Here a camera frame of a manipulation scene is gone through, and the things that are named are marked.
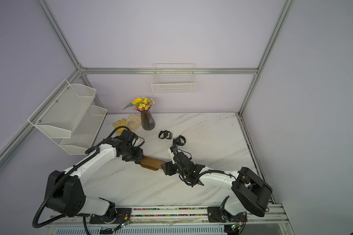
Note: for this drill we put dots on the black watch middle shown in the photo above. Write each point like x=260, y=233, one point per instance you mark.
x=178, y=141

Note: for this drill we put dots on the yellow artificial flowers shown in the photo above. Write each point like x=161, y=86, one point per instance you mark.
x=140, y=104

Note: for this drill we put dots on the aluminium frame rail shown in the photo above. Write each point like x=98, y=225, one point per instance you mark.
x=143, y=71

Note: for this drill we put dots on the purple glass vase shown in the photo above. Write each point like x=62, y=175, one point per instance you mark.
x=147, y=120

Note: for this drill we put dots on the wooden watch stand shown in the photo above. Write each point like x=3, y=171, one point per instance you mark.
x=151, y=163

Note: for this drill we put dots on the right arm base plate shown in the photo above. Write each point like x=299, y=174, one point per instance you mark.
x=218, y=215

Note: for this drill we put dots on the black watch left pair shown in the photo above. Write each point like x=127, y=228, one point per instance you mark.
x=164, y=134

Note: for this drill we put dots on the white mesh lower shelf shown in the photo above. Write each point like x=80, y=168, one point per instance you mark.
x=86, y=132

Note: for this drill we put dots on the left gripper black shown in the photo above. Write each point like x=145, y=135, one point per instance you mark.
x=138, y=156

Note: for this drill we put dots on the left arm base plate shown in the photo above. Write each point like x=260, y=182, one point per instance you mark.
x=116, y=216

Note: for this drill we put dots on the yellow white work glove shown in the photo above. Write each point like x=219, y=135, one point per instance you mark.
x=118, y=125

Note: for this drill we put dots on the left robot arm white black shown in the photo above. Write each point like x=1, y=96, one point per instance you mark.
x=65, y=196

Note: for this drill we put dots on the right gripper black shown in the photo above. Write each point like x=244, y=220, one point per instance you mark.
x=170, y=168

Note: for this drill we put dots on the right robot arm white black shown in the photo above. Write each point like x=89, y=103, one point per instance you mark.
x=252, y=194

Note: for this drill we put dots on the white wire wall basket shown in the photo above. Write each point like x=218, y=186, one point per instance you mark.
x=173, y=84

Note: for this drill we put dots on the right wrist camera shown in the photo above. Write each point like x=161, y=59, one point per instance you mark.
x=173, y=151

